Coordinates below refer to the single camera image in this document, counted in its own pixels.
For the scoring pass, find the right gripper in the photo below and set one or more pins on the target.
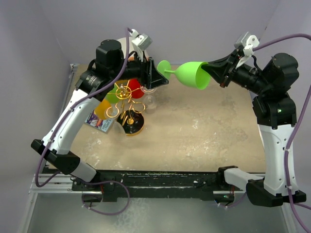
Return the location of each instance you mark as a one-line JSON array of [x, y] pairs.
[[225, 70]]

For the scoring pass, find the children's paperback book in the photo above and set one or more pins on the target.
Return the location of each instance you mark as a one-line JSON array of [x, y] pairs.
[[102, 125]]

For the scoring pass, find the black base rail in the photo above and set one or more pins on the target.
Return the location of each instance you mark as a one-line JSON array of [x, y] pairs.
[[113, 184]]

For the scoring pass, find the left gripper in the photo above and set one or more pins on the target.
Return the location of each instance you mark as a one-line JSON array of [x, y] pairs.
[[148, 75]]

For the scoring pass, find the red wine glass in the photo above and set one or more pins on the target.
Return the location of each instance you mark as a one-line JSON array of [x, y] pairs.
[[135, 87]]

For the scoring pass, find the orange wine glass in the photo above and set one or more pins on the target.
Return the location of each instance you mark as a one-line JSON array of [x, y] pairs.
[[100, 110]]

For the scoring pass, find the round mini drawer chest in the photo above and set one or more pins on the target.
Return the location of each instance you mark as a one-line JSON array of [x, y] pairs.
[[123, 47]]

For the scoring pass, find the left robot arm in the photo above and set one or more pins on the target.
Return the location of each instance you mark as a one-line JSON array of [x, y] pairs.
[[113, 62]]

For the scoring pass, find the clear plastic wine glass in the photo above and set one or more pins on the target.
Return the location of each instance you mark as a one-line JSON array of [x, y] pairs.
[[149, 100]]

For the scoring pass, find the gold wine glass rack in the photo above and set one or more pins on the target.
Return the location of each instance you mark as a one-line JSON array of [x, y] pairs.
[[128, 111]]

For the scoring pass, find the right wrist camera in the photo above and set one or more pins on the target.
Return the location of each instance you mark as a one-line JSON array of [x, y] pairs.
[[245, 45]]

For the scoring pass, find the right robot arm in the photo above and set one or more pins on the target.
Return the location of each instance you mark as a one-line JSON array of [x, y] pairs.
[[276, 116]]

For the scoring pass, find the green wine glass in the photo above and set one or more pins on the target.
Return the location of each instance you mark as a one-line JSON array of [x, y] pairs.
[[111, 97], [190, 74]]

